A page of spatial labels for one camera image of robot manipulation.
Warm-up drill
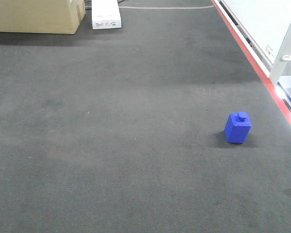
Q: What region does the blue block part with knob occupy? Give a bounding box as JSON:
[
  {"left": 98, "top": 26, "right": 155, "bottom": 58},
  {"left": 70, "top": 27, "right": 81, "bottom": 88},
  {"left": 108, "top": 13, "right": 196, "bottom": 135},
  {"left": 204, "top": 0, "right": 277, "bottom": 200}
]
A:
[{"left": 224, "top": 112, "right": 252, "bottom": 144}]

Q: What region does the red conveyor side rail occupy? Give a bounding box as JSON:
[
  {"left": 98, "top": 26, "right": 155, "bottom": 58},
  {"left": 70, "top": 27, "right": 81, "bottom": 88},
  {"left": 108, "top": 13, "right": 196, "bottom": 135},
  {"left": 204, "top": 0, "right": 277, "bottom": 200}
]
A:
[{"left": 211, "top": 0, "right": 291, "bottom": 125}]

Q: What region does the brown cardboard box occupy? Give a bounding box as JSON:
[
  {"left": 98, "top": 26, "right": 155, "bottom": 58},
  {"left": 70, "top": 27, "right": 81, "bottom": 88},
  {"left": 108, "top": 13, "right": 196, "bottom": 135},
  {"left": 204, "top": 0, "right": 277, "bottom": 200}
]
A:
[{"left": 0, "top": 0, "right": 86, "bottom": 34}]

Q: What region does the white machine frame post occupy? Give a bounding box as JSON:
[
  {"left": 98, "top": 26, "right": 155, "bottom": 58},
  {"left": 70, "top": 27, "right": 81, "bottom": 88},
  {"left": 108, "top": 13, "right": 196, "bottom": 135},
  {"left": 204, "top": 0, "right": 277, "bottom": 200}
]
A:
[{"left": 268, "top": 22, "right": 291, "bottom": 86}]

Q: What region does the white long carton box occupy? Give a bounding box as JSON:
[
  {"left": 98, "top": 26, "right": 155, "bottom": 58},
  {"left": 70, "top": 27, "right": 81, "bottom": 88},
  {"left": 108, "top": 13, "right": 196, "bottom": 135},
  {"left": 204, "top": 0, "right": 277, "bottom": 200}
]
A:
[{"left": 91, "top": 0, "right": 122, "bottom": 30}]

